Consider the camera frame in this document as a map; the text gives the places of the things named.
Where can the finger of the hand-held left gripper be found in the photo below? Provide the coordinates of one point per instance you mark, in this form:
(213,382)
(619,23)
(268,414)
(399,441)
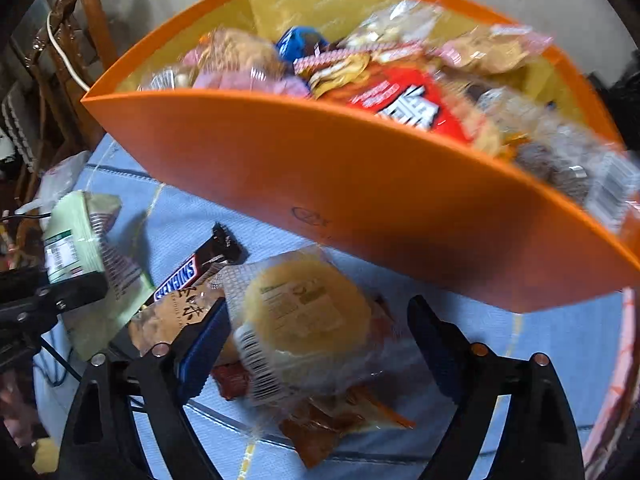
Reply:
(75,287)

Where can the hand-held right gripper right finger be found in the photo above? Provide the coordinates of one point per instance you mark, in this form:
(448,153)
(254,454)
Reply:
(440,355)

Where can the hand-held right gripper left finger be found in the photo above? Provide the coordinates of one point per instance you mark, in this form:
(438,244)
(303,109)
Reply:
(202,355)

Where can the small red snack packet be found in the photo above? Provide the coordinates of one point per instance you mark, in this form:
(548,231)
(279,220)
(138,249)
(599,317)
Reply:
(230,381)

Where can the tan cookie packet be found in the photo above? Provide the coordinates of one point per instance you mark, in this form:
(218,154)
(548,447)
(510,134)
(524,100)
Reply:
(165,320)

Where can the light green snack packet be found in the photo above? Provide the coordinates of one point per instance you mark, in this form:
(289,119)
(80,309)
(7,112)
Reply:
(85,232)

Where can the brown chocolate bar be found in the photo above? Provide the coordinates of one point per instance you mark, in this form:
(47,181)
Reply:
(200,266)

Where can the clear yellow pastry packet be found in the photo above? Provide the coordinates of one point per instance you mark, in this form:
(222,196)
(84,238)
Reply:
(305,310)

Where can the orange trimmed clear cake packet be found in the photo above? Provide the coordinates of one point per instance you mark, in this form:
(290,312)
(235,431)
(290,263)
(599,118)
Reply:
(325,427)

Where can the orange cardboard box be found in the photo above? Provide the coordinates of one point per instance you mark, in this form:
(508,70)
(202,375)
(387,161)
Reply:
(380,200)

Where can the clear packet with white label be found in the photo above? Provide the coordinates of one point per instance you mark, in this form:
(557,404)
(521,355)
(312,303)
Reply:
(165,80)

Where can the black brown cake packet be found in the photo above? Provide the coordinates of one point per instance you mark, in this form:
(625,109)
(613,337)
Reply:
(560,162)

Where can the clear fried snack packet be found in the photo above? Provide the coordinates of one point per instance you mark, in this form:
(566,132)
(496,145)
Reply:
(500,112)

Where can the red cartoon snack bag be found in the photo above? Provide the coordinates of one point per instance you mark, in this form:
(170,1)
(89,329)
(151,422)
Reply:
(400,95)

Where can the pink clear cracker packet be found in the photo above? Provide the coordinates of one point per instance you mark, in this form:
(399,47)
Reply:
(235,57)

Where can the pink cookie packet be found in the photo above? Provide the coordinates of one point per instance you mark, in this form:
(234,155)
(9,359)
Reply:
(492,50)

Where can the blue round cookie packet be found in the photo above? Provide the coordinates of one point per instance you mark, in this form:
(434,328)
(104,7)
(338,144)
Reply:
(297,42)

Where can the person's left hand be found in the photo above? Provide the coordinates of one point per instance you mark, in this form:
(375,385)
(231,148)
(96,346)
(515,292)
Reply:
(12,410)

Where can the blue checked tablecloth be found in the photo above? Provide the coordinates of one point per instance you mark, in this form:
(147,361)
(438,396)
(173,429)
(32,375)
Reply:
(500,332)

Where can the white plastic bag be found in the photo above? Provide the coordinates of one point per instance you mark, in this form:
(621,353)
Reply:
(60,177)

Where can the pink sheet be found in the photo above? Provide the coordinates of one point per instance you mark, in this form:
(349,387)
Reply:
(615,385)

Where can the brown wooden chair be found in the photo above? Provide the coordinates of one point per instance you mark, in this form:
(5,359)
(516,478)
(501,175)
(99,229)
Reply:
(95,15)

